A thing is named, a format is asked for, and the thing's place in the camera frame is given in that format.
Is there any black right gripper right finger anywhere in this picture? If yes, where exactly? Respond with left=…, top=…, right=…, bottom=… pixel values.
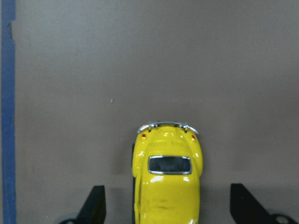
left=230, top=183, right=273, bottom=224

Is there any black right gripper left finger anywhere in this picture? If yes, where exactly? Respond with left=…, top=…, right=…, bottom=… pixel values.
left=75, top=185, right=106, bottom=224

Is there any yellow beetle toy car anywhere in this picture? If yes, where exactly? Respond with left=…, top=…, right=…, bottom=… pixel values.
left=132, top=122, right=203, bottom=224

